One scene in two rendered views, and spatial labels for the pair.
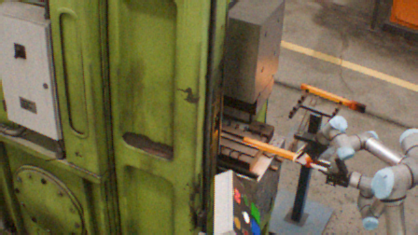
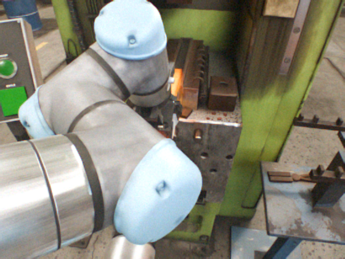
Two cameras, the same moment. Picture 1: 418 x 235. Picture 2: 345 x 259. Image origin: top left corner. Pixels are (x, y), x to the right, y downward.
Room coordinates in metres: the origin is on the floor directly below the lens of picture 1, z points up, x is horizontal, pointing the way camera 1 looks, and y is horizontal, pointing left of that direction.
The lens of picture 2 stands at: (2.19, -0.77, 1.37)
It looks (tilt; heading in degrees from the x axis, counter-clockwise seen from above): 41 degrees down; 76
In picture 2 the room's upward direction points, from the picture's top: straight up
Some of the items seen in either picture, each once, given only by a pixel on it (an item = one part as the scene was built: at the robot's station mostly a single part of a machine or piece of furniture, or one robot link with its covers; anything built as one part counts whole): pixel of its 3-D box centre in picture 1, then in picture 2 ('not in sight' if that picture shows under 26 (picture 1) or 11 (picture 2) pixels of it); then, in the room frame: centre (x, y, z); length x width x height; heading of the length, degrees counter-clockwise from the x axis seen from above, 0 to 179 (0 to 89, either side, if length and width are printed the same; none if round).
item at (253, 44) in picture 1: (229, 33); not in sight; (2.44, 0.02, 1.56); 0.42 x 0.39 x 0.40; 68
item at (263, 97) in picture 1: (223, 82); not in sight; (2.40, 0.04, 1.32); 0.42 x 0.20 x 0.10; 68
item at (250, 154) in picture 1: (219, 141); (175, 66); (2.40, 0.04, 0.96); 0.42 x 0.20 x 0.09; 68
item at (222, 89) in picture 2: (260, 131); (222, 92); (2.51, -0.17, 0.95); 0.12 x 0.08 x 0.06; 68
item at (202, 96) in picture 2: not in sight; (204, 73); (2.50, -0.04, 0.95); 0.34 x 0.03 x 0.03; 68
